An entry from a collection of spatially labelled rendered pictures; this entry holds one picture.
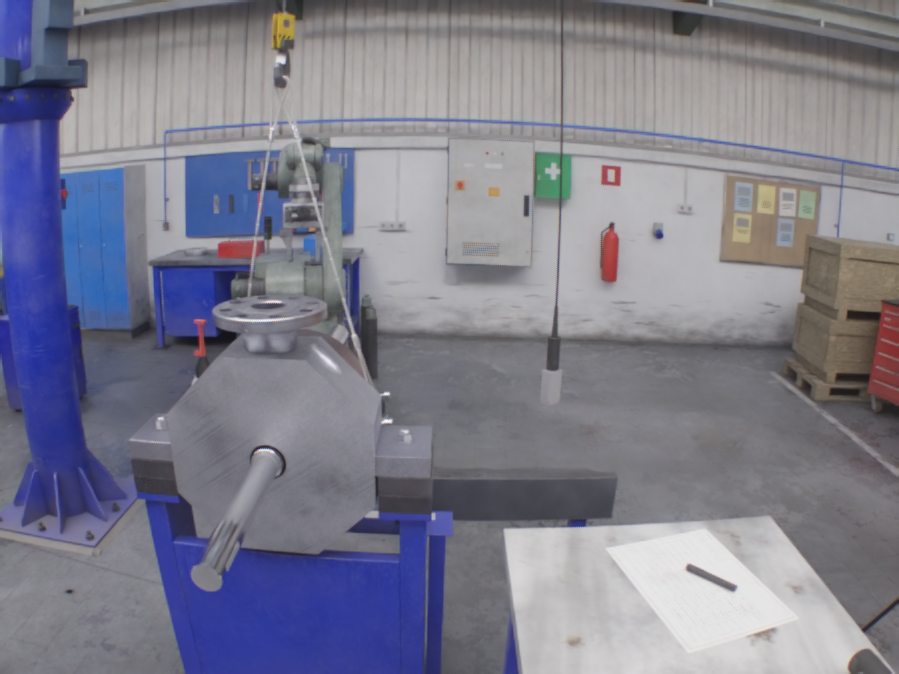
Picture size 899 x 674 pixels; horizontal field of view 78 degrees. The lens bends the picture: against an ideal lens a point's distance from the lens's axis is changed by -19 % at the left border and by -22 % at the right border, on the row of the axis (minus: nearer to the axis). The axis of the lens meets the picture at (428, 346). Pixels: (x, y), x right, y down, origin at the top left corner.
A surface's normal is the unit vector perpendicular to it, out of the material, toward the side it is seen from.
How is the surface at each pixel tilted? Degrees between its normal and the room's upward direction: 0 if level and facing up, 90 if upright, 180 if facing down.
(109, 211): 90
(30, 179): 90
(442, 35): 90
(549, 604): 0
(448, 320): 90
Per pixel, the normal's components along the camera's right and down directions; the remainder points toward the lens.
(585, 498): -0.02, 0.27
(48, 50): 0.83, 0.17
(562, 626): 0.02, -0.96
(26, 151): 0.48, 0.25
